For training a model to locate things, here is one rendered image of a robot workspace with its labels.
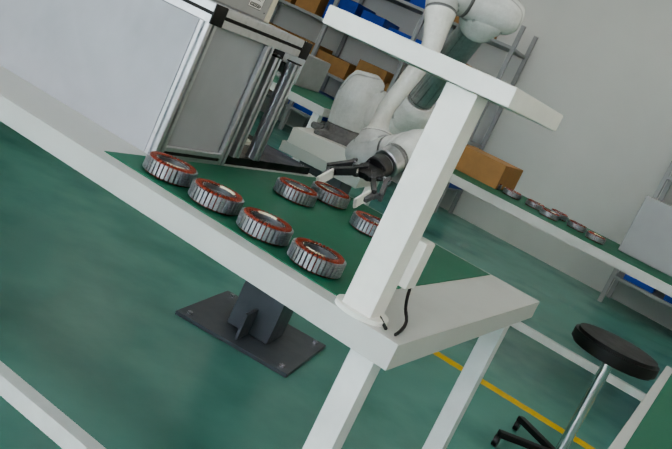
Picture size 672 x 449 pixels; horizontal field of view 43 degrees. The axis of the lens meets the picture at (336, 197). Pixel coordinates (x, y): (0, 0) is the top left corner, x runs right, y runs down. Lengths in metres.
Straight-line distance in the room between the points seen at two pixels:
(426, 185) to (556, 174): 7.47
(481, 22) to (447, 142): 1.42
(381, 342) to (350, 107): 1.76
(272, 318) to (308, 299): 1.75
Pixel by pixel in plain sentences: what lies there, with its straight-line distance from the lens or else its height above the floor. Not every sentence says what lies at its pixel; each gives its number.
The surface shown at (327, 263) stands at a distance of 1.57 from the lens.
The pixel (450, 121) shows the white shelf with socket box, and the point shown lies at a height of 1.11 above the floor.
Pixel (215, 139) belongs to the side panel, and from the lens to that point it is 2.12.
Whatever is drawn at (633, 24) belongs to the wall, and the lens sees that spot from 8.96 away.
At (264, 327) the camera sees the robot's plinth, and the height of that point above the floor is 0.07.
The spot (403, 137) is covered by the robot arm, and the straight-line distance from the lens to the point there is 2.52.
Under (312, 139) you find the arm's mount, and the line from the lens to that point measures 3.06.
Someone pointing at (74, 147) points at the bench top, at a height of 0.74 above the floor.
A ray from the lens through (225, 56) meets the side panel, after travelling 2.02.
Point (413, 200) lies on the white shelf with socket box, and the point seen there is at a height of 0.97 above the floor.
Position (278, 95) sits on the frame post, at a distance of 2.29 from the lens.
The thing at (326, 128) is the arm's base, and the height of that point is 0.84.
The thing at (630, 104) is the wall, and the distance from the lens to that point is 8.82.
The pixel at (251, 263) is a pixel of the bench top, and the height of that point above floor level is 0.73.
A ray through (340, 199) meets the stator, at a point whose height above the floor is 0.78.
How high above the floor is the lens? 1.16
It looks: 10 degrees down
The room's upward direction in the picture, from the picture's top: 25 degrees clockwise
